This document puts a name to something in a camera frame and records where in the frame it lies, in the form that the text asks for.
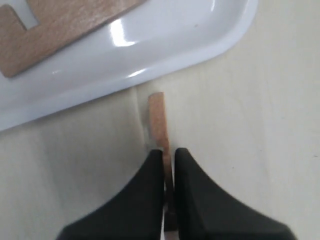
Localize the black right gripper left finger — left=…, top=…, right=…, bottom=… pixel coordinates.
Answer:
left=57, top=149, right=164, bottom=240

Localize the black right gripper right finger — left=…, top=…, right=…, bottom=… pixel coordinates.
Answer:
left=174, top=148, right=296, bottom=240

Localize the wooden notched plank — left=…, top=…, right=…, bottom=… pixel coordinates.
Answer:
left=0, top=0, right=143, bottom=78
left=148, top=92, right=178, bottom=232

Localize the white plastic tray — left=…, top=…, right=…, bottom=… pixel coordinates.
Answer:
left=0, top=0, right=258, bottom=130

